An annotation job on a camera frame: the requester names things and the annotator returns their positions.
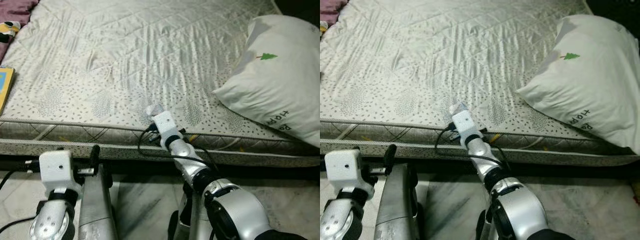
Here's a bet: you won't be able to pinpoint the yellow blue children's book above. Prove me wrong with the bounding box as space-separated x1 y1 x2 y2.
0 66 16 117

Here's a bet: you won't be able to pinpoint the white pillow green tree print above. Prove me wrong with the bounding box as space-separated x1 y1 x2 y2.
212 14 321 149
515 14 640 156

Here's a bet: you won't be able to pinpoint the silver robot left leg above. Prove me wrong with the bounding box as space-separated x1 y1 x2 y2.
374 162 425 240
77 162 119 240

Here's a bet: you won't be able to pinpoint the silver robot leg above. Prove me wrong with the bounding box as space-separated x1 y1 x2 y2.
77 162 119 240
170 182 203 240
475 210 501 240
374 162 425 240

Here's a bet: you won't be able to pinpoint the grey quilted leaf-print mattress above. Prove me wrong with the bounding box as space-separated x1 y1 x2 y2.
320 0 640 168
0 0 321 168

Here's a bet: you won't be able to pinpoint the silver robot right leg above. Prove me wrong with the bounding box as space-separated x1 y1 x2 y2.
475 210 501 240
170 182 203 240

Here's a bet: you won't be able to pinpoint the mauve panda print blanket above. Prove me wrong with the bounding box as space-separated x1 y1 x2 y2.
0 0 40 65
320 0 349 33

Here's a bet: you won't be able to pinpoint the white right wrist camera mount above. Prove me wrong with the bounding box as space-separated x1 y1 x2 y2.
151 111 182 147
451 111 484 147

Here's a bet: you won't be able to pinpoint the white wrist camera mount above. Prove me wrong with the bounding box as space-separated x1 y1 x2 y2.
325 149 374 200
39 149 83 197
451 111 484 147
151 111 182 147

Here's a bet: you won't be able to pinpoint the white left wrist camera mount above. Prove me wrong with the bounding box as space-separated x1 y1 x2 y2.
39 149 83 197
325 149 374 200

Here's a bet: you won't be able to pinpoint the dark bed frame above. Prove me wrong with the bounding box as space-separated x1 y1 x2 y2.
320 155 640 178
0 154 321 177

